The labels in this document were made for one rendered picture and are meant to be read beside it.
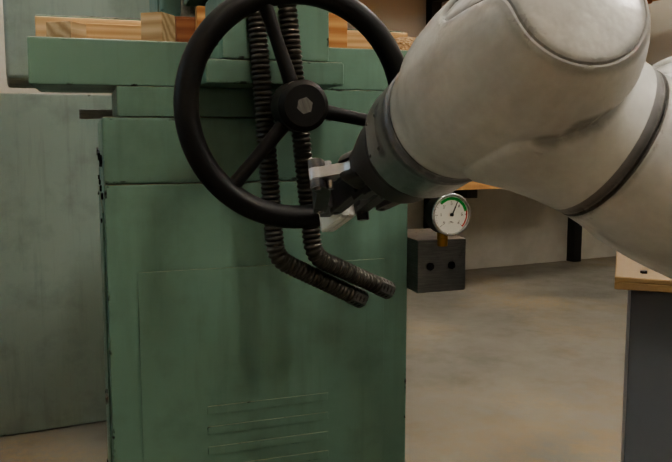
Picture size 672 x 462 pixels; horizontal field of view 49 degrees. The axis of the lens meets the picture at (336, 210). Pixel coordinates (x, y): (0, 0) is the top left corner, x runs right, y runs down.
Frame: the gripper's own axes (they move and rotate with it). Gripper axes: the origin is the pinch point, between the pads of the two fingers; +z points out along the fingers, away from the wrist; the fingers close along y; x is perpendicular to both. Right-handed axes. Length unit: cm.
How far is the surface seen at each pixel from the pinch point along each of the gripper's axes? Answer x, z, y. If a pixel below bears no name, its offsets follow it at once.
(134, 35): -37, 37, 16
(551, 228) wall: -56, 300, -235
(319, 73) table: -22.1, 16.2, -5.3
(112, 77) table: -24.9, 25.3, 20.1
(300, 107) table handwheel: -14.1, 7.9, 0.2
